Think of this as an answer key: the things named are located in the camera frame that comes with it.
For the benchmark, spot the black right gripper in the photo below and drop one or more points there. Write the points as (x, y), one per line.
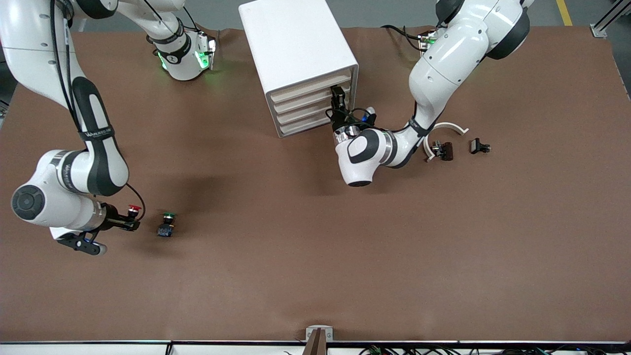
(113, 214)

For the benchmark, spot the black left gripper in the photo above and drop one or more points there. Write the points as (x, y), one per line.
(338, 120)

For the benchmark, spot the red push button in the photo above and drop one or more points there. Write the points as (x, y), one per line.
(133, 208)

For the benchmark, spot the cream cabinet drawer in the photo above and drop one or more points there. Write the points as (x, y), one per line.
(300, 112)
(300, 101)
(300, 89)
(300, 124)

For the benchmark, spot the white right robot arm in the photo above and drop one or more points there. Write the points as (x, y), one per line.
(44, 54)

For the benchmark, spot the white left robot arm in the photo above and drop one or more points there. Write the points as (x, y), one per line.
(443, 64)

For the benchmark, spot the green push button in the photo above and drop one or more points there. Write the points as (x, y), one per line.
(165, 229)

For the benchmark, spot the white drawer cabinet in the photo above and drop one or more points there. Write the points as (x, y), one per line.
(296, 44)

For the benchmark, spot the small brown component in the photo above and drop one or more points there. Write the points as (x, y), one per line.
(447, 151)

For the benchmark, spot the small black component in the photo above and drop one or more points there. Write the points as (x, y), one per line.
(476, 146)

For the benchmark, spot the brown table cover sheet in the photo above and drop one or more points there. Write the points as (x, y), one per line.
(315, 246)

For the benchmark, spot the white table edge rail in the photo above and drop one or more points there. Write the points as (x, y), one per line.
(98, 349)

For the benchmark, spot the grey metal bracket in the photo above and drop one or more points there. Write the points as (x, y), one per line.
(319, 329)

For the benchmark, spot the brown post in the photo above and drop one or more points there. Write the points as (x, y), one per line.
(315, 345)

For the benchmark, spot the aluminium frame profile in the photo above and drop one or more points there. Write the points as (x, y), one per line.
(611, 17)

